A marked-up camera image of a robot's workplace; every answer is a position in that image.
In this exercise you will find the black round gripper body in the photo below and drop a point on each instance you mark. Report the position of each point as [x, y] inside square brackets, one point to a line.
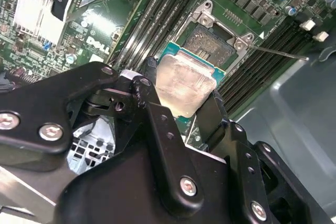
[126, 195]

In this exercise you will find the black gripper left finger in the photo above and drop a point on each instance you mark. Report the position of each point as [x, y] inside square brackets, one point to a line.
[34, 98]

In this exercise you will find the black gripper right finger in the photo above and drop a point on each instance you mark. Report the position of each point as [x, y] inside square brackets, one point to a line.
[256, 190]

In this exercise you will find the silver green CPU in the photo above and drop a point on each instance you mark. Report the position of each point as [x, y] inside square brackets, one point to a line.
[183, 82]

